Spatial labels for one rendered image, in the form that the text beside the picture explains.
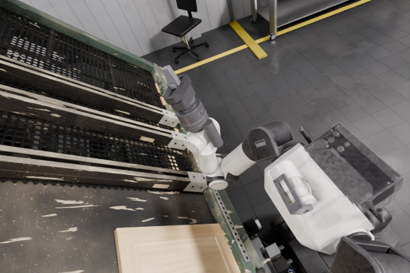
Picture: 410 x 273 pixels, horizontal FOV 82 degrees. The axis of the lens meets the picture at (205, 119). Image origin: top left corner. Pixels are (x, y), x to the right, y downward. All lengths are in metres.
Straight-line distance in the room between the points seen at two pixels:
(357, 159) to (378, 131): 1.94
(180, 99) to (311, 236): 0.49
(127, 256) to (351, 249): 0.61
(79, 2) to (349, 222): 3.76
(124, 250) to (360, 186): 0.69
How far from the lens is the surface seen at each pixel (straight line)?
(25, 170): 0.90
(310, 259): 1.86
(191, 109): 0.70
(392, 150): 2.57
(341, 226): 0.71
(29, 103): 1.09
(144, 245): 0.91
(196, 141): 0.74
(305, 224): 0.72
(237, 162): 0.90
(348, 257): 0.70
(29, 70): 1.26
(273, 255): 1.26
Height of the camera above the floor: 2.01
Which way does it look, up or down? 48 degrees down
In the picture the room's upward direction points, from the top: 19 degrees counter-clockwise
